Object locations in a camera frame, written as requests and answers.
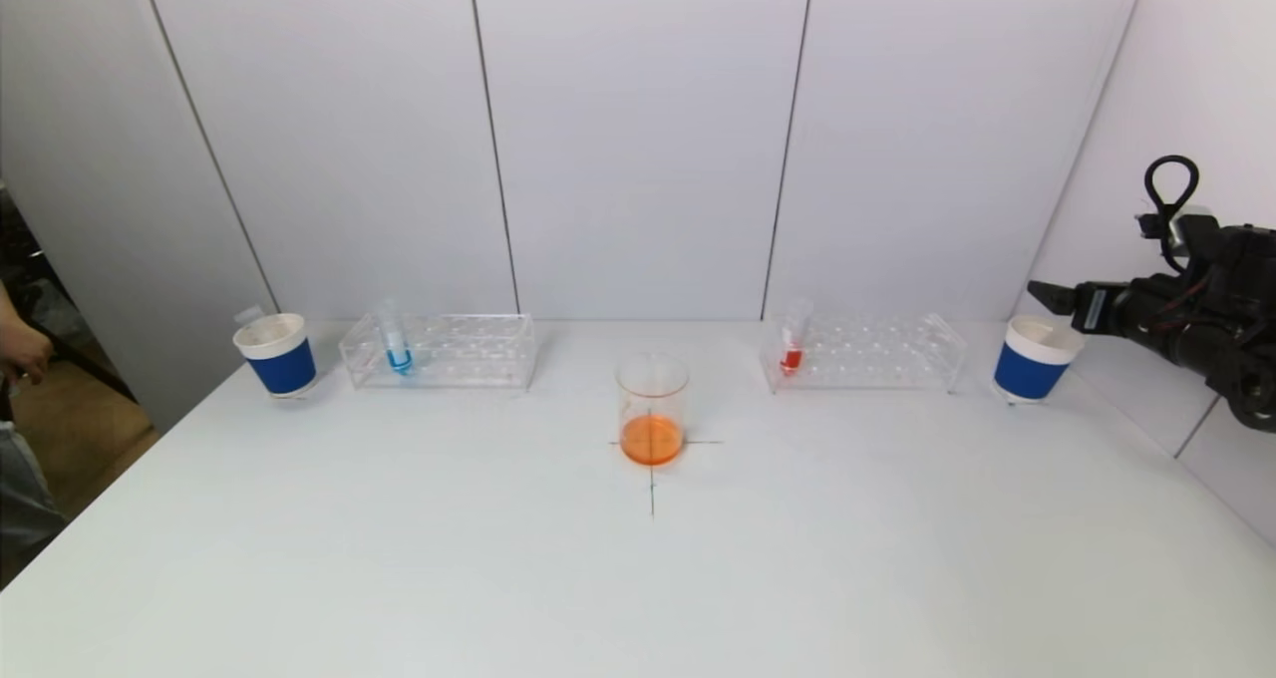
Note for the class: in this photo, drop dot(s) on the grey trousers of person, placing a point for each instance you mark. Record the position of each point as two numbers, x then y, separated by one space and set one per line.
20 499

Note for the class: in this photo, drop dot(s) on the clear acrylic test tube rack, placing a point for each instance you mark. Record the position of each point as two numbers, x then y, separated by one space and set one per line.
867 354
469 354

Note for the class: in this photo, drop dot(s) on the clear glass beaker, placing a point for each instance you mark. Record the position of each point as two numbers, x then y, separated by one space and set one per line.
652 439

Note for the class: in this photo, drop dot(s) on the test tube with red pigment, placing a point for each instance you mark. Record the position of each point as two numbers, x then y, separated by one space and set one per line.
791 360

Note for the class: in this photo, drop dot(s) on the white paper cup blue sleeve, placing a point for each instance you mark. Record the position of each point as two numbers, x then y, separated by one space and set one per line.
284 369
1029 371

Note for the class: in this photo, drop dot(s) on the bare hand of person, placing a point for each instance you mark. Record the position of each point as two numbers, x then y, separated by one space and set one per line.
22 349

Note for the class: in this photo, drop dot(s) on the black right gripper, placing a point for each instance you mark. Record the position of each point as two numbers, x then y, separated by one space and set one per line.
1096 308

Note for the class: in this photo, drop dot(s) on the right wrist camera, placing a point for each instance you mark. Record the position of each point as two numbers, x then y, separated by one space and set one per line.
1191 227

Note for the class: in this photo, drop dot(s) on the test tube with blue pigment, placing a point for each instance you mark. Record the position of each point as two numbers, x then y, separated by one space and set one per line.
399 361

